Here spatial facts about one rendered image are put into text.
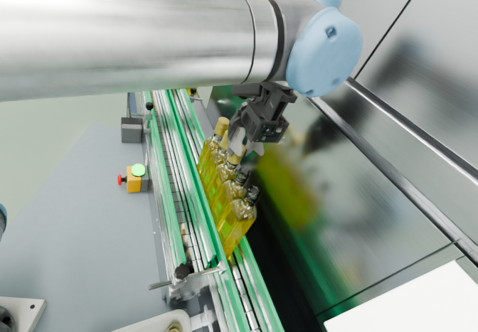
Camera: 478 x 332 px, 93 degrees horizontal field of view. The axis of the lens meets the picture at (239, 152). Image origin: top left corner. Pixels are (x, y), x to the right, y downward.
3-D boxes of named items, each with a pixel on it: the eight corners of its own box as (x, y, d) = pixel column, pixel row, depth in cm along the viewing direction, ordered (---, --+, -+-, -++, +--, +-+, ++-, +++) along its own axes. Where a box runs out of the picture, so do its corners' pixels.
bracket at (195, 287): (203, 296, 61) (210, 287, 57) (167, 308, 56) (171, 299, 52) (200, 282, 63) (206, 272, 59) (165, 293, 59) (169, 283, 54)
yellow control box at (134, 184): (147, 192, 86) (149, 179, 81) (125, 193, 82) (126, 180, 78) (145, 178, 90) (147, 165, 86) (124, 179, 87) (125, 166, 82)
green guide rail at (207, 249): (208, 268, 60) (216, 254, 55) (204, 269, 60) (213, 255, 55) (144, 30, 170) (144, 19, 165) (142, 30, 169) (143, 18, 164)
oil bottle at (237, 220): (232, 253, 66) (262, 212, 53) (215, 258, 63) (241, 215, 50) (226, 235, 69) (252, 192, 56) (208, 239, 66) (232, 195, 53)
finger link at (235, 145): (226, 168, 51) (246, 138, 46) (218, 151, 55) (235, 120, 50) (237, 170, 53) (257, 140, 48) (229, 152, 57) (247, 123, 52)
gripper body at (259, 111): (247, 145, 45) (273, 91, 38) (232, 119, 51) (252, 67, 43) (277, 145, 49) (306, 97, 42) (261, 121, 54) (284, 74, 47)
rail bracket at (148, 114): (150, 135, 91) (153, 106, 83) (129, 134, 87) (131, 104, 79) (149, 129, 93) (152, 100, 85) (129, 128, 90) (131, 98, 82)
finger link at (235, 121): (224, 139, 50) (242, 106, 46) (222, 134, 51) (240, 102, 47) (241, 142, 53) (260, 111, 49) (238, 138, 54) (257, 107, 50)
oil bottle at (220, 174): (220, 219, 73) (243, 174, 60) (203, 221, 70) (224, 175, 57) (215, 204, 76) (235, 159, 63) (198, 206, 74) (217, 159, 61)
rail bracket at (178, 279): (217, 284, 58) (232, 264, 50) (146, 307, 50) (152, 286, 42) (213, 272, 60) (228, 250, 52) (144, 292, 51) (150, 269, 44)
